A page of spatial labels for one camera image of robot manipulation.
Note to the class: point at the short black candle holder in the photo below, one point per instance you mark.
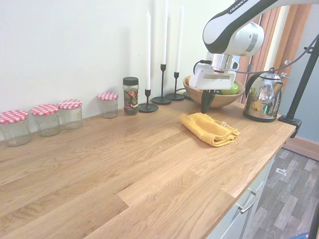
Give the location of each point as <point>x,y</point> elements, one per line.
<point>148,107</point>

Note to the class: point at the yellow terry cloth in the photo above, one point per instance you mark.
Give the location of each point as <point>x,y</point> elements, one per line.
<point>209,129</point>

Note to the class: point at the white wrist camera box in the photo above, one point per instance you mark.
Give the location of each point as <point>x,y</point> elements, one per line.
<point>235,65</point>

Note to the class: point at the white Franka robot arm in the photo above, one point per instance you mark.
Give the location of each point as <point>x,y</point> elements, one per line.
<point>224,27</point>

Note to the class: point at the medium black candle holder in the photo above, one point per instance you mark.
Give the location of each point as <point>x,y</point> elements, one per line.
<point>175,96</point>

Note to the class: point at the wooden fruit bowl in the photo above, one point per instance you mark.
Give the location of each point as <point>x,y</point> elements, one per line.
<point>224,100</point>

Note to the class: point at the small white floor object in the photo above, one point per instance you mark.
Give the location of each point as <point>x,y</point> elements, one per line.
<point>280,171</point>

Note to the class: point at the green apple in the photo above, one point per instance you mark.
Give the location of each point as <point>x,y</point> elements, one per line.
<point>233,89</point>

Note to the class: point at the tall black candle holder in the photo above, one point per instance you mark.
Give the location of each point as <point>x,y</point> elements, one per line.
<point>162,100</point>

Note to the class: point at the shiny steel kettle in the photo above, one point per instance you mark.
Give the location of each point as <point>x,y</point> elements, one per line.
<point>263,99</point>

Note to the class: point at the white cabinet under counter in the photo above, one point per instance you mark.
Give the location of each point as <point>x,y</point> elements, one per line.
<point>236,216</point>

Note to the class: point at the black stand pole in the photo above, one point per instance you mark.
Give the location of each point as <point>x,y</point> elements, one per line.
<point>314,230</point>

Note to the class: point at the tall white taper candle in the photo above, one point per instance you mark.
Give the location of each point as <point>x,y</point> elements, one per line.
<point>164,32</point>
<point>179,39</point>
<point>148,49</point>

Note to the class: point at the spice jar black lid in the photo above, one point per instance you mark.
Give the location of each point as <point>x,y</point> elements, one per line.
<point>130,97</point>

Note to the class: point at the wooden door frame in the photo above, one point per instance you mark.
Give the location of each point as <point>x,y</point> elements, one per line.
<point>269,37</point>

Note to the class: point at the black Ulanzi clamp stand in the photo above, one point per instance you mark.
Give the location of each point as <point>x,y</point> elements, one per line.
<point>303,82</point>

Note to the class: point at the silver door lock knob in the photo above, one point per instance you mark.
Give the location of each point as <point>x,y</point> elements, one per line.
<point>287,62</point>

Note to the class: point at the glass jar red gingham lid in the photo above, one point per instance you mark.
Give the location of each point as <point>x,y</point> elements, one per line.
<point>108,105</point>
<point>71,115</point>
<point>15,129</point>
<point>46,122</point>

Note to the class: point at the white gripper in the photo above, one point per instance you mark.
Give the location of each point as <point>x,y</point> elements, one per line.
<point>211,81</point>

